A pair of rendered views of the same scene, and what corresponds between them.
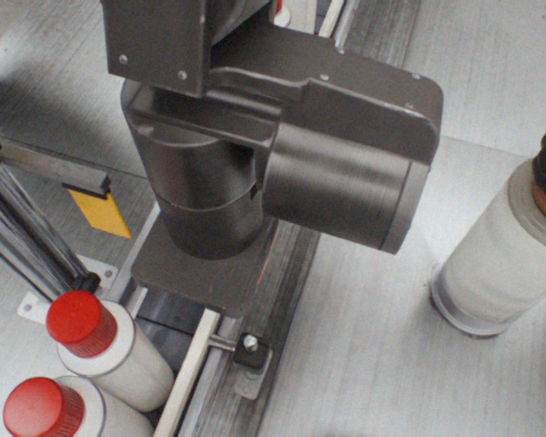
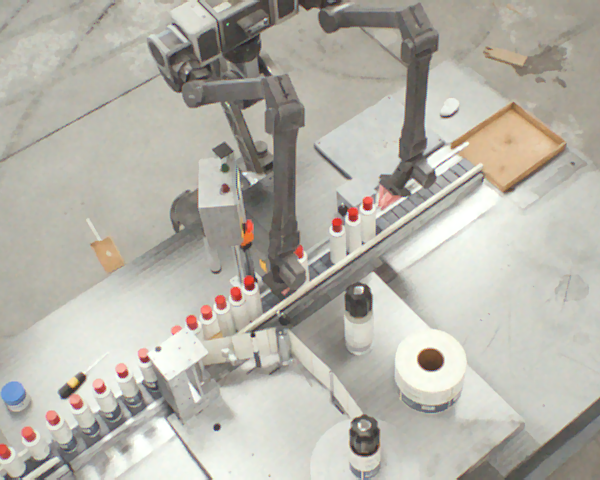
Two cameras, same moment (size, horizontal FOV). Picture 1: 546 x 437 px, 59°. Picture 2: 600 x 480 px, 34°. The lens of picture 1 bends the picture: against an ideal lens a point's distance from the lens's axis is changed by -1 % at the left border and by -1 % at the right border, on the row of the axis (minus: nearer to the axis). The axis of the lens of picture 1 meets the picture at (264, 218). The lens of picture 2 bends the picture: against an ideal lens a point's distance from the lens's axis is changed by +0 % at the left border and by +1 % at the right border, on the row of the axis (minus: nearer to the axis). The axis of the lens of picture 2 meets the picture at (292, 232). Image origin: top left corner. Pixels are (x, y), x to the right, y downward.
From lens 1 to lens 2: 2.56 m
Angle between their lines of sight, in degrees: 21
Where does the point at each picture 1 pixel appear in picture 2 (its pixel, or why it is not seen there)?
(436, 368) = (331, 352)
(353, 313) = (320, 328)
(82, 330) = (248, 283)
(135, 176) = not seen: hidden behind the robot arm
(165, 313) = (270, 300)
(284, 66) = (286, 259)
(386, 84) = (296, 267)
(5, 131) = (254, 215)
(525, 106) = (450, 301)
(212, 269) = (274, 283)
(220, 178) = (276, 268)
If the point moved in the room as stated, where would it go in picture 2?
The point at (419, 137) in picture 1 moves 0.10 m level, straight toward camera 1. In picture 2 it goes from (295, 274) to (264, 290)
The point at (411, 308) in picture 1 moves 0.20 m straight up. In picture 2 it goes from (338, 335) to (336, 301)
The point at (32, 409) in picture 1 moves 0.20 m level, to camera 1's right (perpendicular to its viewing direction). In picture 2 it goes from (235, 291) to (291, 321)
